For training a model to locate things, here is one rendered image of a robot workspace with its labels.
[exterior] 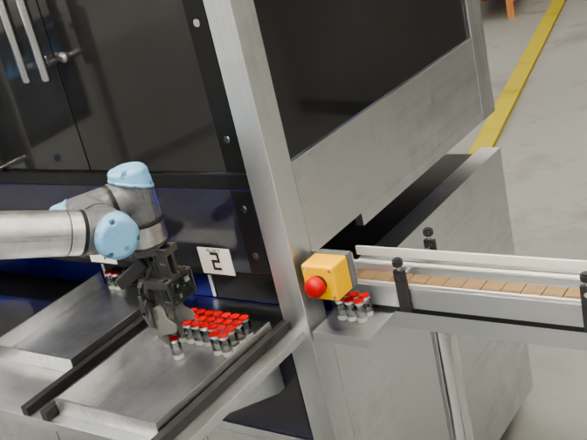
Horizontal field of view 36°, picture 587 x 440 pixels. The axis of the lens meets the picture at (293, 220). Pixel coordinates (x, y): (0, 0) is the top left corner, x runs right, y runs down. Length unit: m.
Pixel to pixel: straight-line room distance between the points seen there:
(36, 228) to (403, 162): 0.93
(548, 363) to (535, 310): 1.54
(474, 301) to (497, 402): 1.00
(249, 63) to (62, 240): 0.45
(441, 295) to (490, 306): 0.10
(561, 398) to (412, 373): 0.93
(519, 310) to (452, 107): 0.77
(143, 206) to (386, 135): 0.62
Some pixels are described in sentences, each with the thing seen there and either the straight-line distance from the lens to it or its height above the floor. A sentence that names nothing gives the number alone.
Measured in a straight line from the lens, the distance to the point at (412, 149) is 2.09.
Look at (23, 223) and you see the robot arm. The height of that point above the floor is 1.31.
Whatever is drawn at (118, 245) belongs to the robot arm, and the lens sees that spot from 1.46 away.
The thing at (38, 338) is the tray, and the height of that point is 0.88.
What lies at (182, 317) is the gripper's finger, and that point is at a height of 0.96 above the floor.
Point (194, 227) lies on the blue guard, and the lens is 1.82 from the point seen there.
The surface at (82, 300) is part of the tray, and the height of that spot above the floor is 0.88.
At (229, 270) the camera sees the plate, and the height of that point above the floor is 1.00.
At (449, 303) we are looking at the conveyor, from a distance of 1.71.
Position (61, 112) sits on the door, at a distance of 1.97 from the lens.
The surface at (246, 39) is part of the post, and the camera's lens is 1.59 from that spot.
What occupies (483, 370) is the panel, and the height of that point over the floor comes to 0.34.
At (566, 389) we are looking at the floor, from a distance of 3.04.
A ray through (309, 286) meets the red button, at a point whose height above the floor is 1.00.
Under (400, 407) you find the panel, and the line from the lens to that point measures 2.13.
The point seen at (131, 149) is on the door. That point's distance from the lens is 1.86.
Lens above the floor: 1.72
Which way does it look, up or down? 21 degrees down
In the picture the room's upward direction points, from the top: 13 degrees counter-clockwise
